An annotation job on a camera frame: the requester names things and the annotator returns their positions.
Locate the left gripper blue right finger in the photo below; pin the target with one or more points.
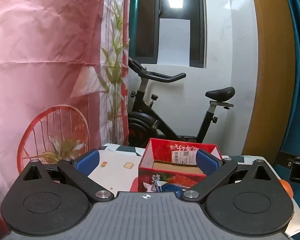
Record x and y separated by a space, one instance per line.
217 171

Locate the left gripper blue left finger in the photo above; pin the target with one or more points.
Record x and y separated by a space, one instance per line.
75 173

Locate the blue cotton pad pack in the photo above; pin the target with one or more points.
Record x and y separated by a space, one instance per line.
162 186

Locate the orange plastic dish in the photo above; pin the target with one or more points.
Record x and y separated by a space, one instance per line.
286 185

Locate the patterned white table cloth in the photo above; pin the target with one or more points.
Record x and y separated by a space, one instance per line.
118 168

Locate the red strawberry cardboard box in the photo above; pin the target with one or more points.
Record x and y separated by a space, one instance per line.
173 162

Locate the black exercise bike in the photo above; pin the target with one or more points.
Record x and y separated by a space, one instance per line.
171 107

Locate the pink printed backdrop curtain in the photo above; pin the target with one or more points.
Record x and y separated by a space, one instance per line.
63 78

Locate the brown wooden door frame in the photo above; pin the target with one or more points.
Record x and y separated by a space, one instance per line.
275 79

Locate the dark window frame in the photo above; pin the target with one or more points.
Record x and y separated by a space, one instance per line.
167 32

